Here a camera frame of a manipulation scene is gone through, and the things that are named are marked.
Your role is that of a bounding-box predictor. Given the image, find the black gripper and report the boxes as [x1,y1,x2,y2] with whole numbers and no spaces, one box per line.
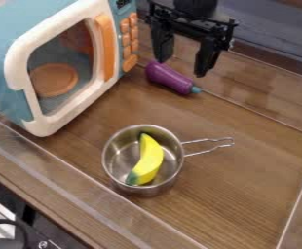
[148,0,238,78]

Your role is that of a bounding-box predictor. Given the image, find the silver pot with wire handle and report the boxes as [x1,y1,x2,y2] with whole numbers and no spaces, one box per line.
[102,124,234,196]

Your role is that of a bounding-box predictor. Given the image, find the yellow toy banana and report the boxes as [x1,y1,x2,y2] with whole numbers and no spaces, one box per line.
[126,133,164,186]

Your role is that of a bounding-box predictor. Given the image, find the purple toy eggplant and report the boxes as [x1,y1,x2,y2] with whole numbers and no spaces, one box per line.
[146,61,202,95]

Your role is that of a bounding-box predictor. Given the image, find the blue toy microwave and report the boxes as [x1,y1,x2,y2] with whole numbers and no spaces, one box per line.
[0,0,139,137]

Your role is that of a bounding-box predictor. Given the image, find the orange microwave turntable plate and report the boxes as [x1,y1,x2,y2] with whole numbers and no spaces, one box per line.
[29,63,77,98]

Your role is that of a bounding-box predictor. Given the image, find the clear acrylic barrier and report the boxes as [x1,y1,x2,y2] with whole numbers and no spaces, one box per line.
[0,121,207,249]

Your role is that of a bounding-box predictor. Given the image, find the black cable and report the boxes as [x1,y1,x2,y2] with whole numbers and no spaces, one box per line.
[0,218,29,249]

